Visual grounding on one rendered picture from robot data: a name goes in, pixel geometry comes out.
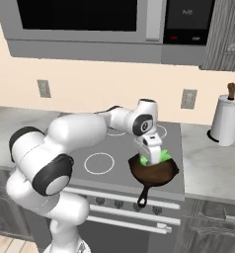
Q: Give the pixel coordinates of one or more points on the white paper towel roll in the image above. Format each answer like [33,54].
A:
[226,122]

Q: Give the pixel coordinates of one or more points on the grey stove with hob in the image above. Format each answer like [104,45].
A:
[122,154]

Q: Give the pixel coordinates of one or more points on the corn with green husk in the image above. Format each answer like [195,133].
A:
[165,155]

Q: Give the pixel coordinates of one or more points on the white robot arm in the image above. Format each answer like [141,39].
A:
[73,131]

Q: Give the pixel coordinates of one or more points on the paper towel holder, wooden knob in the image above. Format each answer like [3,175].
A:
[231,90]

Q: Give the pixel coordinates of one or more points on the grey wood base cupboard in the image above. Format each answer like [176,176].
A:
[211,230]
[4,210]

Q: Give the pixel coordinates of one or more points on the grey microwave oven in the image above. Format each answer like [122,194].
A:
[90,49]

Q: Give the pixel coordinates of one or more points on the dark round stove knob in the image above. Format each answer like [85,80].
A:
[100,201]
[118,204]
[136,207]
[156,210]

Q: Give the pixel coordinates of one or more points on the grey wall outlet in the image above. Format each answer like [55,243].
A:
[189,99]
[44,89]

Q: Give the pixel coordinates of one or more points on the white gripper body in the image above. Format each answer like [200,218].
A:
[154,154]

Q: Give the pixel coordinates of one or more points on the dark brown cast-iron pan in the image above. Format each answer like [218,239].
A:
[152,174]

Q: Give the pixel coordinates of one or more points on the grey wood wall cupboard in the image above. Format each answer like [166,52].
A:
[221,36]

